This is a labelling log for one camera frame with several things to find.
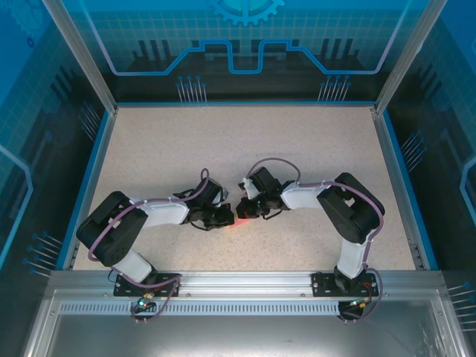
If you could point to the pink paper sheet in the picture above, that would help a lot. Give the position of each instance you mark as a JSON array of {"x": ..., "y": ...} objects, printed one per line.
[{"x": 243, "y": 223}]

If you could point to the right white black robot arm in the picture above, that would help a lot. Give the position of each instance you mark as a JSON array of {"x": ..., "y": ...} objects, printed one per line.
[{"x": 301, "y": 197}]

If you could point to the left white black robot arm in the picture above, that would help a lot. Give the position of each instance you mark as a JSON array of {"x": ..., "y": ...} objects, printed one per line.
[{"x": 167, "y": 215}]

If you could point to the steel sheet panel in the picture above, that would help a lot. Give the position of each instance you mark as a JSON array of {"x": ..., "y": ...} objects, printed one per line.
[{"x": 238, "y": 334}]

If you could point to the aluminium mounting beam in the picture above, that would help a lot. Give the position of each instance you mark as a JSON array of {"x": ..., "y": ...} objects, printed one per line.
[{"x": 245, "y": 282}]

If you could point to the blue table border strip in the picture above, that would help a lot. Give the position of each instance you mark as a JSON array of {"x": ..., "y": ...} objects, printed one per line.
[
  {"x": 409, "y": 186},
  {"x": 86, "y": 186},
  {"x": 245, "y": 103}
]

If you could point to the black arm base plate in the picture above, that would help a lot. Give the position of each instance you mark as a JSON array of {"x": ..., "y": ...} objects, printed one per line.
[
  {"x": 124, "y": 290},
  {"x": 321, "y": 286}
]

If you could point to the small metal side bracket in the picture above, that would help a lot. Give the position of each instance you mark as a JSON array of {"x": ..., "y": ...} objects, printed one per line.
[{"x": 417, "y": 256}]

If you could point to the aluminium frame post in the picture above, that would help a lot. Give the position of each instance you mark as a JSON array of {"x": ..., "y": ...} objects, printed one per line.
[
  {"x": 408, "y": 56},
  {"x": 82, "y": 56}
]

